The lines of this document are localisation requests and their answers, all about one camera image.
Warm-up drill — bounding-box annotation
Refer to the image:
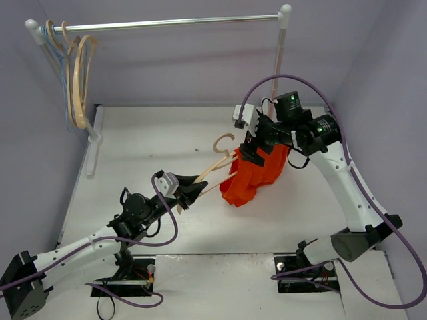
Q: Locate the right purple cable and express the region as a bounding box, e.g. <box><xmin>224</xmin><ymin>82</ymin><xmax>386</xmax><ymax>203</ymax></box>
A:
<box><xmin>238</xmin><ymin>74</ymin><xmax>425</xmax><ymax>310</ymax></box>

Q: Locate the black loop cable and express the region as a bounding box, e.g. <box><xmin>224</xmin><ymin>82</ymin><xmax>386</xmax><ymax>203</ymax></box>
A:
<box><xmin>286</xmin><ymin>148</ymin><xmax>311</xmax><ymax>170</ymax></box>
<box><xmin>146</xmin><ymin>216</ymin><xmax>163</xmax><ymax>238</ymax></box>

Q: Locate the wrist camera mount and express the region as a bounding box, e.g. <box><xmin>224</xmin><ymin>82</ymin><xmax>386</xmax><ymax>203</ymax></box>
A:
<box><xmin>155</xmin><ymin>172</ymin><xmax>179</xmax><ymax>199</ymax></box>
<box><xmin>232</xmin><ymin>103</ymin><xmax>261</xmax><ymax>137</ymax></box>

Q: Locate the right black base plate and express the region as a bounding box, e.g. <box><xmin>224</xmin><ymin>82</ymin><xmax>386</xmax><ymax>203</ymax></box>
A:
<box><xmin>274</xmin><ymin>255</ymin><xmax>340</xmax><ymax>294</ymax></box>

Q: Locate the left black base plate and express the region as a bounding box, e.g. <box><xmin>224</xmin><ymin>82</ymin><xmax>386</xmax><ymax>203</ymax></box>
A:
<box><xmin>93</xmin><ymin>257</ymin><xmax>155</xmax><ymax>297</ymax></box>

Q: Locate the purple cable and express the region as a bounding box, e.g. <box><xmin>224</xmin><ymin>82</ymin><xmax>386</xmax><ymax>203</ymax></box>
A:
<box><xmin>0</xmin><ymin>173</ymin><xmax>179</xmax><ymax>307</ymax></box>
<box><xmin>238</xmin><ymin>74</ymin><xmax>425</xmax><ymax>310</ymax></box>

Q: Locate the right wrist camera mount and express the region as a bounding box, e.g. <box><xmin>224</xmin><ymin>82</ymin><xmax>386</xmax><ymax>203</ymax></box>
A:
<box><xmin>232</xmin><ymin>103</ymin><xmax>261</xmax><ymax>137</ymax></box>

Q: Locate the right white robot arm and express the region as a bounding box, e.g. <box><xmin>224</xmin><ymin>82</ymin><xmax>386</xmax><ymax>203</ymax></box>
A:
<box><xmin>233</xmin><ymin>91</ymin><xmax>403</xmax><ymax>275</ymax></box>

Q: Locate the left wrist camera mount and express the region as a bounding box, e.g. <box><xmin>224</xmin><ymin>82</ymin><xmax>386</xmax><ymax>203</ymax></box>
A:
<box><xmin>155</xmin><ymin>172</ymin><xmax>179</xmax><ymax>199</ymax></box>

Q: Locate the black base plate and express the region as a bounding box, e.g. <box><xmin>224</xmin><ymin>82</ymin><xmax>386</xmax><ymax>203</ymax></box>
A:
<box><xmin>274</xmin><ymin>255</ymin><xmax>340</xmax><ymax>294</ymax></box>
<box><xmin>93</xmin><ymin>257</ymin><xmax>155</xmax><ymax>297</ymax></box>

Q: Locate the left black loop cable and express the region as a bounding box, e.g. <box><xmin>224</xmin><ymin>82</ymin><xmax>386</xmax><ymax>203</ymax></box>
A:
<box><xmin>146</xmin><ymin>216</ymin><xmax>163</xmax><ymax>238</ymax></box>

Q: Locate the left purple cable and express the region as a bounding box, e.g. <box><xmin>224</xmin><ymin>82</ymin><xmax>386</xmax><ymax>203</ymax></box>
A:
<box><xmin>0</xmin><ymin>173</ymin><xmax>179</xmax><ymax>307</ymax></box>

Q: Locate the blue wire hanger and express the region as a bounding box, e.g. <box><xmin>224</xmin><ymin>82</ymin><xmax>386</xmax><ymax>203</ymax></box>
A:
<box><xmin>39</xmin><ymin>25</ymin><xmax>87</xmax><ymax>133</ymax></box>

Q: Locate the orange t shirt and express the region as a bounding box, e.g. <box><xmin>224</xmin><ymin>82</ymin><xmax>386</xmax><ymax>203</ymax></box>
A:
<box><xmin>220</xmin><ymin>145</ymin><xmax>289</xmax><ymax>207</ymax></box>

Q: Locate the right black loop cable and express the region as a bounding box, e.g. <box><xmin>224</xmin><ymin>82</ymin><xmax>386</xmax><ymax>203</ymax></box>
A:
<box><xmin>286</xmin><ymin>148</ymin><xmax>311</xmax><ymax>170</ymax></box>

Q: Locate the silver white clothes rack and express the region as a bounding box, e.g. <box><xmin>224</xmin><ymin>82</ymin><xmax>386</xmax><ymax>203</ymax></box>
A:
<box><xmin>25</xmin><ymin>4</ymin><xmax>292</xmax><ymax>178</ymax></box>

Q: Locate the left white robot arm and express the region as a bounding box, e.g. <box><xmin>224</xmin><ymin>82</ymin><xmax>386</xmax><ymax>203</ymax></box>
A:
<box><xmin>1</xmin><ymin>171</ymin><xmax>208</xmax><ymax>319</ymax></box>

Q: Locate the wooden hanger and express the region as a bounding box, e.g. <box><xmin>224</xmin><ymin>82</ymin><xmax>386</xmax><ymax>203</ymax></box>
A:
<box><xmin>176</xmin><ymin>133</ymin><xmax>240</xmax><ymax>214</ymax></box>
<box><xmin>45</xmin><ymin>19</ymin><xmax>84</xmax><ymax>129</ymax></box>
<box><xmin>61</xmin><ymin>21</ymin><xmax>98</xmax><ymax>129</ymax></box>

